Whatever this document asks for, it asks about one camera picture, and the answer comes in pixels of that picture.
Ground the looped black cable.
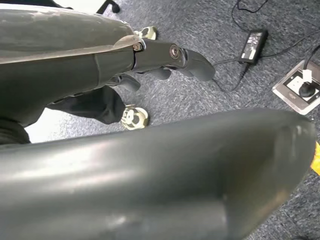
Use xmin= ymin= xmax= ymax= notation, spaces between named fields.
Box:
xmin=230 ymin=0 xmax=269 ymax=33

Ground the person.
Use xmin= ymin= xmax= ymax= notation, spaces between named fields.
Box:
xmin=46 ymin=85 xmax=126 ymax=126

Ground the black plug cable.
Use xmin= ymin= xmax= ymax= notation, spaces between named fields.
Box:
xmin=303 ymin=44 xmax=320 ymax=71

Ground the black power adapter brick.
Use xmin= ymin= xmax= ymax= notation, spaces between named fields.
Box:
xmin=238 ymin=28 xmax=269 ymax=66

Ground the silver floor socket box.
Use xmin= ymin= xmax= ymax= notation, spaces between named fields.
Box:
xmin=272 ymin=59 xmax=320 ymax=116

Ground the thin black cable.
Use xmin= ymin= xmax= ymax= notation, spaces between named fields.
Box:
xmin=259 ymin=29 xmax=320 ymax=61

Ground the black chair base leg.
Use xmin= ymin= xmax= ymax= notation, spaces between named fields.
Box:
xmin=96 ymin=0 xmax=121 ymax=15

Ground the thick black adapter cable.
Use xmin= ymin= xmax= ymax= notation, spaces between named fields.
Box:
xmin=211 ymin=57 xmax=251 ymax=94

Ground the pale patterned shoe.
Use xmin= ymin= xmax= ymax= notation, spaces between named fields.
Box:
xmin=120 ymin=104 xmax=149 ymax=131
xmin=134 ymin=26 xmax=158 ymax=41

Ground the white tag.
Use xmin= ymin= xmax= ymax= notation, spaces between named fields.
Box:
xmin=302 ymin=68 xmax=313 ymax=84

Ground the yellow object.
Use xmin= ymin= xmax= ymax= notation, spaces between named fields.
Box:
xmin=311 ymin=141 xmax=320 ymax=177

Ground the black power plug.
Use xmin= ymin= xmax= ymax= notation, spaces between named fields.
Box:
xmin=298 ymin=81 xmax=318 ymax=99

